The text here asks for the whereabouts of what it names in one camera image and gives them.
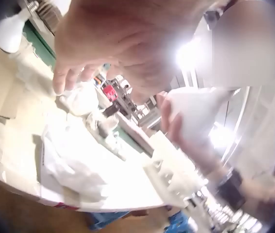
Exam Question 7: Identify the person's left hand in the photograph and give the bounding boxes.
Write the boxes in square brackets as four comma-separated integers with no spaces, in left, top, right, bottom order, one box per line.
[53,0,217,104]

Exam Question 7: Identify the person's right hand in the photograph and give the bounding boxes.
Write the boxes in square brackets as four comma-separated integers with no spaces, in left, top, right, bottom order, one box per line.
[160,92,221,175]

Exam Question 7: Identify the person's left fingers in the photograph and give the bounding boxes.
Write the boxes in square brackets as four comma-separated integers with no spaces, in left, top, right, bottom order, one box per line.
[53,64,98,95]

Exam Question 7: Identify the person's right fingers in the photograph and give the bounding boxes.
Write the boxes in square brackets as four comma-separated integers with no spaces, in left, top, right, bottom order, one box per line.
[160,92,189,146]

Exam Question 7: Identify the green mat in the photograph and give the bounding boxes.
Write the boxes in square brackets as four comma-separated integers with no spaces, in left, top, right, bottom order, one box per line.
[23,21,56,65]

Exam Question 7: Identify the red box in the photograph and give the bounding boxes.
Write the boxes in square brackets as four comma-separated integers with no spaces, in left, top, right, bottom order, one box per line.
[103,85,118,100]

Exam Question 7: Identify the flat cardboard box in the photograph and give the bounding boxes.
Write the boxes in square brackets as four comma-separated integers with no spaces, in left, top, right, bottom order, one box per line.
[0,39,55,126]

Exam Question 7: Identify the white moulded tray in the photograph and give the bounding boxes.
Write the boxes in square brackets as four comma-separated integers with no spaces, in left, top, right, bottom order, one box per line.
[143,155,202,208]

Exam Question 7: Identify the white plastic bag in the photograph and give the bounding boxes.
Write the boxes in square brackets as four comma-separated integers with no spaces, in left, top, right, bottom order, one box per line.
[40,120,110,203]

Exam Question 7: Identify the person's body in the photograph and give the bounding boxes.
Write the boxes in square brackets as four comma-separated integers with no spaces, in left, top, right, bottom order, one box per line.
[221,73,275,219]

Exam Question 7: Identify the black wrist band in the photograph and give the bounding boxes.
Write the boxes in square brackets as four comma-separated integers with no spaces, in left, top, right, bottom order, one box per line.
[214,169,247,212]

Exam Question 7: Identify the blue crate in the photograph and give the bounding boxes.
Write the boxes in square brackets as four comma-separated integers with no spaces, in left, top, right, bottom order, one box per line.
[88,210,197,232]

